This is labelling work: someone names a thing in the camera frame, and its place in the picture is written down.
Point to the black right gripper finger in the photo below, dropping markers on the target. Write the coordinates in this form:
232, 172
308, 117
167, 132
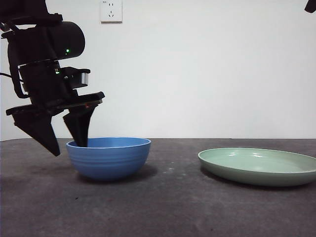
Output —
311, 6

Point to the green plate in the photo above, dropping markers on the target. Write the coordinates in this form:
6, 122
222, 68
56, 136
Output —
259, 172

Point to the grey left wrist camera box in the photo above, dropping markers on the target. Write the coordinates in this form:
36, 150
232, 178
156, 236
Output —
74, 76

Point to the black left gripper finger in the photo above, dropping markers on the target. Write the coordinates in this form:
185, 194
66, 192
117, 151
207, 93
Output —
37, 128
80, 123

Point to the white wall socket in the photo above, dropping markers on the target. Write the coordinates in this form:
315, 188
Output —
111, 12

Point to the blue bowl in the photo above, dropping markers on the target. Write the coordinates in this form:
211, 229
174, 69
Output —
108, 160

